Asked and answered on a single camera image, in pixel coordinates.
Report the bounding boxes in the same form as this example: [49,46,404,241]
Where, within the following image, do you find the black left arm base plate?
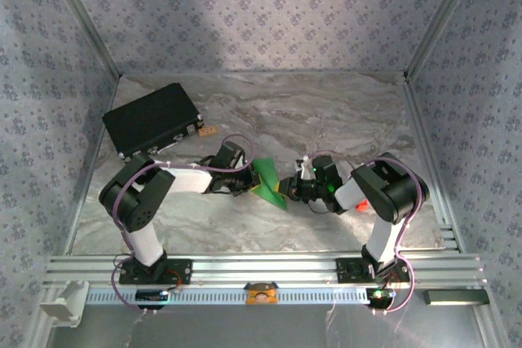
[118,258,193,286]

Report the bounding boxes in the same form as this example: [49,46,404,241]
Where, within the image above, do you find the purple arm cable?
[110,134,257,316]
[303,150,425,316]

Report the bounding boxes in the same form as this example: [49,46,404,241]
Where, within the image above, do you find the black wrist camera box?
[212,140,249,170]
[312,156,340,186]

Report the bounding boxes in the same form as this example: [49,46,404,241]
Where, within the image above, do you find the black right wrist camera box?
[312,156,340,186]

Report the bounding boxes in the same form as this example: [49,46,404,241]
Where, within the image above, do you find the long aluminium base rail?
[44,253,489,286]

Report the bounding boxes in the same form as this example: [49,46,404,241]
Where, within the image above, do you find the green paper sheet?
[251,156,290,210]

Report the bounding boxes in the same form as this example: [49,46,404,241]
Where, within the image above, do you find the white plastic bracket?
[38,280,90,328]

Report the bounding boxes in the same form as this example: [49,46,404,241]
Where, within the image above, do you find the aluminium side frame rail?
[64,74,123,255]
[401,73,464,253]

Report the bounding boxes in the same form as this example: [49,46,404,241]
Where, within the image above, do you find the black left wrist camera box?
[212,140,249,170]

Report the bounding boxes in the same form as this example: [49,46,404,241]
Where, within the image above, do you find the aluminium upright frame post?
[405,0,480,78]

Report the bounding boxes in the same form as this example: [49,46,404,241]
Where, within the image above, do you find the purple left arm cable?
[110,134,257,316]

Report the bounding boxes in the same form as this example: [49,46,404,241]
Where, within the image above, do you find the slotted grey cable duct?
[83,287,370,306]

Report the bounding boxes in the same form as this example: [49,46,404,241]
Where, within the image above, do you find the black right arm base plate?
[335,257,411,284]

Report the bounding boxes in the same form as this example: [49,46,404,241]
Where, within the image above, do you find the orange cartoon face sticker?
[243,281,280,306]

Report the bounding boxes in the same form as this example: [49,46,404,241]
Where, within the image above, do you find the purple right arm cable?
[303,150,425,316]

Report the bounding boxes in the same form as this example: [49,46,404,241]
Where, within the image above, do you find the black hard case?
[101,82,205,161]

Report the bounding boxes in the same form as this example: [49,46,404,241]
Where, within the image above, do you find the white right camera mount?
[295,155,314,181]

